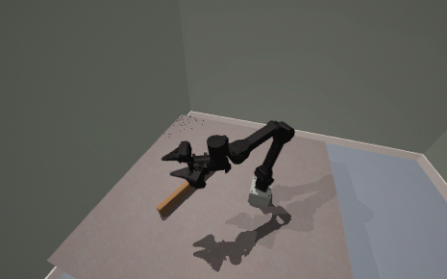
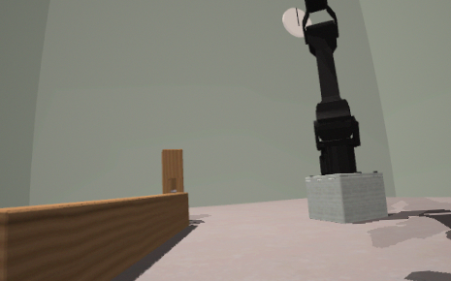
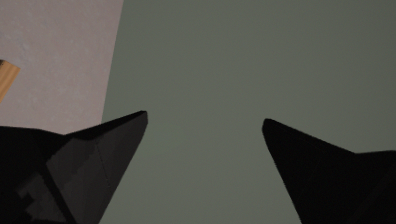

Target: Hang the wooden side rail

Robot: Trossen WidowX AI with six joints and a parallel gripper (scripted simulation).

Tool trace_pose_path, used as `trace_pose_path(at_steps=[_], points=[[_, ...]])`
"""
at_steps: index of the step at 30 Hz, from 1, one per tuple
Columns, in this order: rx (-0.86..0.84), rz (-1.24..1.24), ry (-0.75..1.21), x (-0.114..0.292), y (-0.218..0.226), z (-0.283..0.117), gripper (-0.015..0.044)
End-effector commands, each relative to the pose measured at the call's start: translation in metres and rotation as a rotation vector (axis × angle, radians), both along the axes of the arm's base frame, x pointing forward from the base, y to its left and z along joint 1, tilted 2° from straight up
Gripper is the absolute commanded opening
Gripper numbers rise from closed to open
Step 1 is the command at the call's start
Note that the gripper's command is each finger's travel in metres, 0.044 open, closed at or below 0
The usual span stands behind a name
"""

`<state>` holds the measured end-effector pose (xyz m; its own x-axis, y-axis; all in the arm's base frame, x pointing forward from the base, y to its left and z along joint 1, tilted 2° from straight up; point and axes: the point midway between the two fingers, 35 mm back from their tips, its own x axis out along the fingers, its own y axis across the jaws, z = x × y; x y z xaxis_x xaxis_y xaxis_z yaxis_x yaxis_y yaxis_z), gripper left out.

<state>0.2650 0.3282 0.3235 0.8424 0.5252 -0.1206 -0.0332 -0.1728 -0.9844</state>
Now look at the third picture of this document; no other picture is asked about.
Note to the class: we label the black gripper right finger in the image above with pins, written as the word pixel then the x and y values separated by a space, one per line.
pixel 327 184

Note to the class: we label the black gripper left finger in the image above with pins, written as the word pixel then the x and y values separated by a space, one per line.
pixel 83 168

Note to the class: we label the brown wooden board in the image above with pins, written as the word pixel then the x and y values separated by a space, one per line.
pixel 8 72

